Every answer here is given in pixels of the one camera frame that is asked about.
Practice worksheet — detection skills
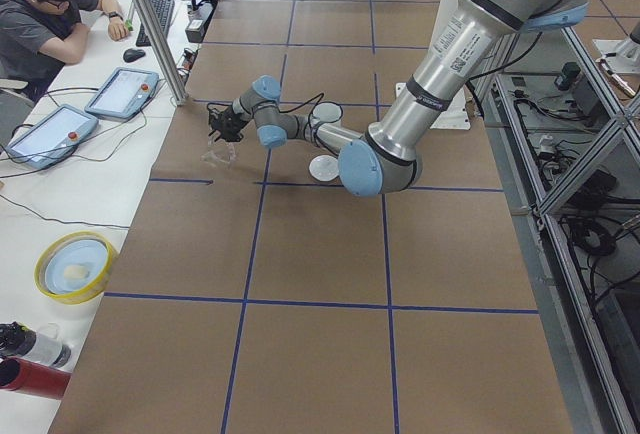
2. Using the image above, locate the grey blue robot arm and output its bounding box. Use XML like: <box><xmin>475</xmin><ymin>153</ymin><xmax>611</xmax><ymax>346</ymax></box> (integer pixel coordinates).
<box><xmin>208</xmin><ymin>0</ymin><xmax>588</xmax><ymax>197</ymax></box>

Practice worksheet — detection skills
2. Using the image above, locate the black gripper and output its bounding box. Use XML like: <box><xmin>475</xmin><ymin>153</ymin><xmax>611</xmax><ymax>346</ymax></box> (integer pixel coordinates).
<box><xmin>212</xmin><ymin>108</ymin><xmax>245</xmax><ymax>143</ymax></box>

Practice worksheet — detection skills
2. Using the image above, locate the far teach pendant tablet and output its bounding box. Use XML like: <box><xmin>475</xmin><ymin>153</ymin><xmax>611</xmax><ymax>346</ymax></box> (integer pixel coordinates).
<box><xmin>84</xmin><ymin>67</ymin><xmax>160</xmax><ymax>120</ymax></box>

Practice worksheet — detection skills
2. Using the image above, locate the white enamel mug blue rim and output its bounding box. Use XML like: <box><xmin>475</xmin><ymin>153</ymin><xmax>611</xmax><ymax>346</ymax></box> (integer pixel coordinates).
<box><xmin>311</xmin><ymin>102</ymin><xmax>344</xmax><ymax>126</ymax></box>

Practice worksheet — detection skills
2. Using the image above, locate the aluminium frame rack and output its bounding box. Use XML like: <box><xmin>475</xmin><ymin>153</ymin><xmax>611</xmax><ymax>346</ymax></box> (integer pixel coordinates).
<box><xmin>490</xmin><ymin>29</ymin><xmax>639</xmax><ymax>433</ymax></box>

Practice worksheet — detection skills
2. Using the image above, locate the black keyboard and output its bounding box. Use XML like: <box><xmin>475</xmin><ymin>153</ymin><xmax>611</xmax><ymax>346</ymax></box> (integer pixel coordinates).
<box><xmin>135</xmin><ymin>0</ymin><xmax>177</xmax><ymax>48</ymax></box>

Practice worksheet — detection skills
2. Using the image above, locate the seated person in grey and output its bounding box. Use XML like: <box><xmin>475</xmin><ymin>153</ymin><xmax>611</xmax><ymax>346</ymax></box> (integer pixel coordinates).
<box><xmin>1</xmin><ymin>0</ymin><xmax>130</xmax><ymax>102</ymax></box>

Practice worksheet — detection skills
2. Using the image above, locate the near teach pendant tablet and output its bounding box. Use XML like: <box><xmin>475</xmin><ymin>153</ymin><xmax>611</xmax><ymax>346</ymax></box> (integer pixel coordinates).
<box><xmin>6</xmin><ymin>104</ymin><xmax>98</xmax><ymax>170</ymax></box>

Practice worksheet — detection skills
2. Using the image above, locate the black computer mouse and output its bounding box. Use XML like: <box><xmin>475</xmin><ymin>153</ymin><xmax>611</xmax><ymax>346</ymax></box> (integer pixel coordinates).
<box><xmin>122</xmin><ymin>48</ymin><xmax>146</xmax><ymax>63</ymax></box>

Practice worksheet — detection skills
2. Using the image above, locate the teach pendant tablet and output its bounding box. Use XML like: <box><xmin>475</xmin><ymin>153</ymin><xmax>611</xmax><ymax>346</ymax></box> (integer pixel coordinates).
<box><xmin>6</xmin><ymin>104</ymin><xmax>98</xmax><ymax>170</ymax></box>
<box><xmin>84</xmin><ymin>67</ymin><xmax>160</xmax><ymax>120</ymax></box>

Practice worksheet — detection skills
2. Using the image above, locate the clear bottle black cap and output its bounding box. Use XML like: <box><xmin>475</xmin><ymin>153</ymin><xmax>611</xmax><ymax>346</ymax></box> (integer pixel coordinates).
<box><xmin>1</xmin><ymin>321</ymin><xmax>71</xmax><ymax>368</ymax></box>

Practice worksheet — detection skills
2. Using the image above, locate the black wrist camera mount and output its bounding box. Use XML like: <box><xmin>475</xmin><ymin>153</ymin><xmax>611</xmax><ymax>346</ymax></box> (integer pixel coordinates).
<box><xmin>206</xmin><ymin>103</ymin><xmax>229</xmax><ymax>136</ymax></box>

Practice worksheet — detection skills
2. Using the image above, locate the red cylinder bottle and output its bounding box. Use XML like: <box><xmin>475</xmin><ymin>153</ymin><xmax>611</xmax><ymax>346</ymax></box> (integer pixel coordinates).
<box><xmin>1</xmin><ymin>357</ymin><xmax>71</xmax><ymax>400</ymax></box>

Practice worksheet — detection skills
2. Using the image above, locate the grey aluminium frame post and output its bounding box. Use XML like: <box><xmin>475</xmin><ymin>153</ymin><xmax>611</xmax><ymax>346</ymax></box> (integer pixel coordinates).
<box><xmin>132</xmin><ymin>0</ymin><xmax>188</xmax><ymax>106</ymax></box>

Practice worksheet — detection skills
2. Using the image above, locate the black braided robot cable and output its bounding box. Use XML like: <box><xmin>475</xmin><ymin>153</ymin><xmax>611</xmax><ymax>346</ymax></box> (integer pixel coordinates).
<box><xmin>207</xmin><ymin>93</ymin><xmax>326</xmax><ymax>148</ymax></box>

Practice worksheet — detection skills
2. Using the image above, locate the black pendant cable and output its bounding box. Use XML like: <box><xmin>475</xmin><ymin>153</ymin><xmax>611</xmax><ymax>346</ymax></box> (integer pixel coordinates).
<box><xmin>0</xmin><ymin>88</ymin><xmax>174</xmax><ymax>230</ymax></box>

